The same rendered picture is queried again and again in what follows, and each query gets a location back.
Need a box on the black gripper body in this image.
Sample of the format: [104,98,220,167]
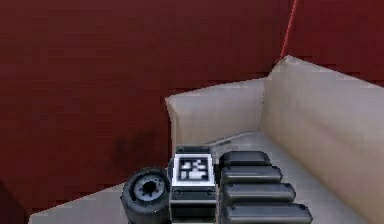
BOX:
[119,167,172,224]

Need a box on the beige sofa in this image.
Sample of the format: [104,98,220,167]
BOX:
[27,55,384,224]

